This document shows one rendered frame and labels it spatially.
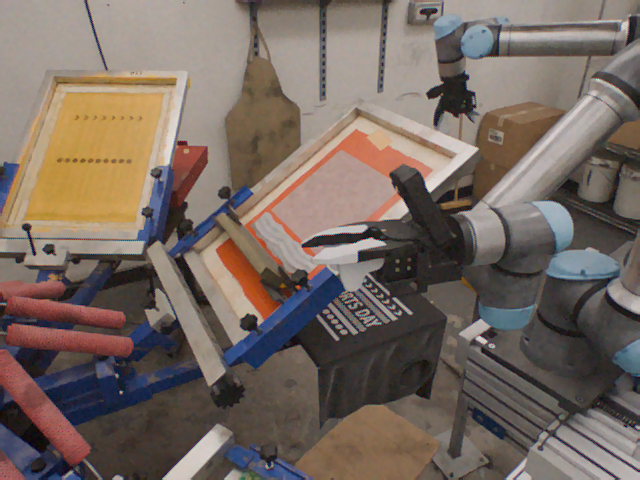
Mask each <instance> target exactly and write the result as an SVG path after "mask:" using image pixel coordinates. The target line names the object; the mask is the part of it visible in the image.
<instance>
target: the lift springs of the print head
mask: <svg viewBox="0 0 640 480"><path fill-rule="evenodd" d="M77 287H78V286H77V285H76V286H69V287H65V285H64V284H63V283H62V282H59V281H56V282H47V283H38V284H30V285H25V284H24V283H23V282H22V281H7V282H0V307H4V306H5V308H4V312H5V313H6V315H8V316H16V317H24V318H32V319H39V320H47V321H54V322H63V323H70V324H78V325H85V326H92V327H101V328H108V329H116V330H119V329H120V328H122V327H123V325H124V323H128V324H135V325H142V324H143V323H141V322H133V321H126V320H125V316H124V315H123V312H117V311H111V310H104V309H98V308H91V307H84V306H78V305H71V304H65V303H58V302H51V301H45V299H51V298H57V297H61V296H63V295H64V294H65V292H66V289H72V288H77ZM0 336H5V337H4V343H6V346H14V347H23V348H34V349H44V350H54V351H64V352H74V353H84V354H94V355H104V356H114V357H120V356H124V357H127V356H128V355H129V354H130V353H131V352H132V349H136V350H144V351H154V352H163V353H173V351H171V350H162V349H154V348H144V347H135V346H133V341H132V339H131V338H129V337H121V336H113V335H105V334H96V333H88V332H80V331H73V330H65V329H56V328H48V327H40V326H32V325H23V324H15V323H11V325H10V326H8V327H7V330H6V333H4V332H0ZM0 384H2V386H3V387H4V388H5V389H6V390H7V391H8V393H9V394H10V395H11V396H12V397H13V398H14V400H15V401H16V402H17V403H18V404H19V405H20V407H21V408H22V409H23V410H24V411H25V413H26V414H27V415H28V416H29V417H30V418H31V420H32V421H33V423H34V424H35V425H36V426H37V428H38V429H39V430H40V431H41V432H42V433H43V435H44V436H45V437H46V438H47V439H48V441H50V442H51V443H52V444H53V445H54V446H55V448H56V449H57V450H58V451H59V452H60V453H61V455H62V456H63V457H64V458H65V459H66V460H67V462H68V463H69V464H70V465H73V464H74V465H77V464H78V463H79V462H81V461H82V462H83V463H84V464H85V465H86V466H87V468H88V469H89V470H90V471H91V472H92V473H93V475H94V477H95V478H96V479H98V480H103V478H102V476H101V475H100V474H99V473H98V472H97V471H96V469H95V468H93V467H92V466H91V465H90V464H89V462H88V461H87V460H86V459H85V457H86V456H87V455H88V454H89V453H91V451H90V450H91V449H92V448H91V446H90V445H89V444H88V443H87V442H85V441H84V439H83V438H82V437H81V435H80V434H79V433H78V431H77V430H76V429H75V428H74V427H73V426H72V424H71V423H70V422H69V421H68V420H67V419H66V417H65V416H64V415H63V414H62V413H61V412H60V410H59V409H58V408H57V407H56V406H55V405H54V403H53V402H52V401H51V400H50V399H49V398H48V396H47V395H46V394H45V393H44V392H43V391H42V389H41V388H40V387H39V386H38V385H37V384H36V382H34V381H33V380H32V378H31V377H30V376H29V374H28V373H27V372H26V371H25V370H24V369H23V367H22V366H21V365H20V364H19V363H18V362H17V360H16V359H15V358H14V357H13V356H12V355H11V353H10V352H9V351H8V350H3V349H2V350H0ZM0 480H27V479H26V477H25V476H24V475H23V474H22V473H21V472H20V470H19V469H17V468H16V467H15V466H14V464H13V463H12V462H11V461H10V460H9V459H8V457H7V456H6V454H5V453H4V452H3V450H2V449H1V448H0Z"/></svg>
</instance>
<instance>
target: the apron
mask: <svg viewBox="0 0 640 480"><path fill-rule="evenodd" d="M254 25H255V24H254ZM256 30H257V32H258V34H259V36H260V39H261V41H262V43H263V45H264V49H265V51H266V54H267V58H268V60H267V59H264V58H261V57H257V58H255V59H253V60H252V61H250V58H251V52H252V46H253V41H254V37H255V32H256ZM270 61H271V58H270V54H269V50H268V48H267V44H266V42H265V40H264V37H263V35H262V33H261V31H260V29H259V27H258V26H256V25H255V27H254V26H253V31H252V35H251V40H250V45H249V51H248V56H247V62H246V63H248V64H247V67H246V69H245V74H244V80H243V87H242V95H241V99H240V100H239V102H238V103H237V104H236V105H235V106H234V107H233V110H232V111H231V112H229V113H228V116H227V117H226V119H225V120H226V129H227V138H228V148H229V158H230V169H231V180H232V190H233V191H234V190H236V189H240V188H242V187H243V186H244V185H247V187H248V188H252V187H253V186H254V185H256V184H257V183H258V182H259V181H260V180H262V179H263V178H264V177H265V176H266V175H267V174H269V173H270V172H271V171H272V170H273V169H274V168H276V167H277V166H279V165H280V164H281V163H282V162H284V161H285V160H286V159H287V158H288V157H289V156H291V155H292V154H293V153H294V152H295V151H296V150H298V149H299V148H300V147H301V109H300V108H299V107H298V105H297V103H296V104H295V103H294V102H293V100H291V99H290V98H288V97H287V96H285V94H284V93H283V92H282V89H281V86H280V83H279V80H278V77H277V74H276V72H275V69H274V67H273V65H272V64H271V62H270Z"/></svg>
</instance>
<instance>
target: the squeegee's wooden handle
mask: <svg viewBox="0 0 640 480"><path fill-rule="evenodd" d="M216 219H217V221H218V222H219V224H220V225H221V226H222V228H223V229H224V230H225V231H226V233H227V234H228V235H229V237H230V238H231V239H232V241H233V242H234V243H235V245H236V246H237V247H238V248H239V250H240V251H241V252H242V254H243V255H244V256H245V258H246V259H247V260H248V262H249V263H250V264H251V265H252V267H253V268H254V269H255V271H256V272H257V273H258V275H259V276H260V277H261V278H263V279H264V280H265V281H267V282H268V283H269V284H271V285H272V286H273V287H276V288H278V287H279V286H280V285H281V284H282V283H283V282H284V281H285V280H284V279H283V278H282V276H281V275H280V274H278V272H277V271H276V270H275V269H274V268H273V266H271V265H270V264H269V263H268V262H267V260H266V259H265V258H264V257H263V255H262V254H261V253H260V252H259V251H258V249H257V248H256V247H255V246H254V245H253V243H252V242H251V241H250V240H249V239H248V237H247V236H246V235H245V234H244V232H243V231H242V230H241V229H240V228H239V226H238V225H237V224H236V223H235V222H234V221H232V220H231V219H230V218H229V217H228V216H226V215H225V214H224V213H221V214H220V215H219V216H218V217H217V218H216Z"/></svg>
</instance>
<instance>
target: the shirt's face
mask: <svg viewBox="0 0 640 480"><path fill-rule="evenodd" d="M409 291H415V289H414V288H413V287H412V286H411V285H409V284H406V285H404V284H403V283H402V289H399V293H403V292H409ZM397 298H399V299H400V300H401V301H402V302H403V303H404V304H405V305H406V306H407V307H409V308H410V309H411V310H412V311H413V312H414V313H412V314H409V315H406V316H404V317H401V319H400V318H398V320H396V319H395V321H392V322H390V323H386V324H383V325H380V326H377V327H375V328H372V329H369V330H366V331H363V332H361V333H358V334H355V335H352V336H349V337H347V338H344V339H341V340H338V341H334V339H333V338H332V337H331V336H330V335H329V333H328V332H327V330H326V329H325V328H324V326H323V325H322V324H321V323H320V322H319V320H318V319H317V318H316V317H314V318H313V319H312V320H311V321H310V322H309V323H307V324H306V325H305V326H304V327H303V328H302V329H301V330H300V332H298V333H297V334H296V337H297V338H298V339H299V341H300V342H301V343H302V345H303V346H304V347H305V349H306V350H307V351H308V353H309V354H310V355H311V357H312V358H313V360H314V361H315V362H316V364H317V365H318V366H320V365H321V364H323V363H326V362H329V361H331V360H334V359H337V358H339V357H342V356H345V355H347V354H350V353H353V352H355V351H358V350H361V349H363V348H366V347H369V346H371V345H374V344H377V343H379V342H382V341H386V340H388V339H391V338H394V337H396V336H399V335H402V334H404V333H407V332H410V331H412V330H415V329H418V328H421V327H423V326H426V325H429V324H431V323H434V322H437V321H439V320H442V319H444V318H445V315H444V314H443V313H441V312H440V311H439V310H438V309H437V307H436V306H434V305H433V304H432V303H431V302H430V301H428V300H427V299H426V298H425V297H424V296H422V295H421V294H420V293H418V294H412V295H407V296H401V297H397Z"/></svg>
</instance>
